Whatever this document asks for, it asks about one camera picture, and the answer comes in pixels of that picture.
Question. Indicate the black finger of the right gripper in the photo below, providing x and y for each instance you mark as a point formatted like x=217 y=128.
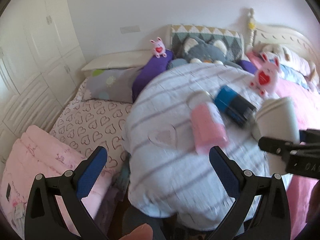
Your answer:
x=301 y=159

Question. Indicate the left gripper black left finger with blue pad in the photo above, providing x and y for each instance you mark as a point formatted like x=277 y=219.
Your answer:
x=43 y=218

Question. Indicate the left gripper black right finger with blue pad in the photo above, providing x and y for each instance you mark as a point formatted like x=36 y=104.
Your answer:
x=272 y=217

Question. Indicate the white paper cup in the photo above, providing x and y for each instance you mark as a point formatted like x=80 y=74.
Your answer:
x=276 y=118

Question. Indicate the bare fingertip at bottom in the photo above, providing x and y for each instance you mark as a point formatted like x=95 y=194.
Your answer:
x=143 y=232

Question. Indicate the pink fleece blanket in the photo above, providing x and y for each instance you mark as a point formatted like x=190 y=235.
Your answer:
x=302 y=193

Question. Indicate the pink folded quilt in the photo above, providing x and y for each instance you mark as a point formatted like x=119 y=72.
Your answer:
x=38 y=152

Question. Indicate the heart patterned bed sheet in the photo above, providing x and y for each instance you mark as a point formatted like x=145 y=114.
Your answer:
x=85 y=125

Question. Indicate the blue and black can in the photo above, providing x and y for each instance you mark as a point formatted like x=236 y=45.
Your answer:
x=235 y=106

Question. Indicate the blue patterned pillow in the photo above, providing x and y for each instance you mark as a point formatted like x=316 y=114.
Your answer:
x=294 y=76

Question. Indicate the large pink bunny plush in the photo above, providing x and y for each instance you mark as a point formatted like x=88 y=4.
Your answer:
x=267 y=76

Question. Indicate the striped white round tablecloth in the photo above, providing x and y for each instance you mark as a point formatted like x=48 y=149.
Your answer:
x=167 y=176

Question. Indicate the pink bottle with white label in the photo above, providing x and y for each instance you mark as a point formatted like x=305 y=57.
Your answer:
x=207 y=124

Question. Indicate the grey flowered pillow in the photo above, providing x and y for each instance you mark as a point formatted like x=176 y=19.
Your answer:
x=111 y=84

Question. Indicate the beige plush toy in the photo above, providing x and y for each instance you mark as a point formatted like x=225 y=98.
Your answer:
x=286 y=57

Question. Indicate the white wardrobe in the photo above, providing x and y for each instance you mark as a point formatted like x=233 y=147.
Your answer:
x=41 y=63

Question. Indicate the cream wooden headboard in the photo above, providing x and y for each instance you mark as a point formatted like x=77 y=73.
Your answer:
x=259 y=34

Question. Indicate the green diamond patterned cushion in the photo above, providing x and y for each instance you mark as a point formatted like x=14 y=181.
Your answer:
x=233 y=40

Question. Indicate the cream bedside shelf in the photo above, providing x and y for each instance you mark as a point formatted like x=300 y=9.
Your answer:
x=126 y=59

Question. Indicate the purple cushion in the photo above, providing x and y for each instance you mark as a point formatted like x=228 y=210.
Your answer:
x=152 y=69

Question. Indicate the grey cat plush pillow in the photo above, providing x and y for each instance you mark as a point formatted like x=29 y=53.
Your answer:
x=196 y=50

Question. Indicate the small pink bunny plush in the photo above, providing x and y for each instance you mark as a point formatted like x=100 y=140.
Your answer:
x=158 y=49

